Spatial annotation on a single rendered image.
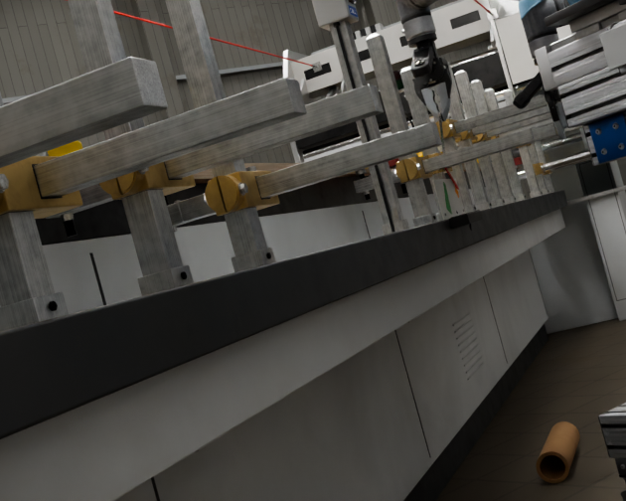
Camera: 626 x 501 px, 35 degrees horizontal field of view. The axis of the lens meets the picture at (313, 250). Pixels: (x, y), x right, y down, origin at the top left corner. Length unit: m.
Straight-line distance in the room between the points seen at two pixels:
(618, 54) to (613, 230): 3.20
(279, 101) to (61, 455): 0.37
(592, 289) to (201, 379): 4.17
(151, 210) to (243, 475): 0.65
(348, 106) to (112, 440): 0.42
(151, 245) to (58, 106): 0.51
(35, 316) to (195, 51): 0.59
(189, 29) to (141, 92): 0.79
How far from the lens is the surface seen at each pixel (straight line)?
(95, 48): 1.15
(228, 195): 1.31
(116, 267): 1.43
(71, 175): 0.91
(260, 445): 1.70
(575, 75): 2.10
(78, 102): 0.61
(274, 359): 1.34
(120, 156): 0.88
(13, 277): 0.90
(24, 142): 0.63
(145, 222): 1.11
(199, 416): 1.13
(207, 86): 1.36
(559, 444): 2.61
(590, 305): 5.21
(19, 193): 0.91
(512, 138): 2.28
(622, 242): 5.04
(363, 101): 1.06
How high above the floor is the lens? 0.69
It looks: 1 degrees up
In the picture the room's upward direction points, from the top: 15 degrees counter-clockwise
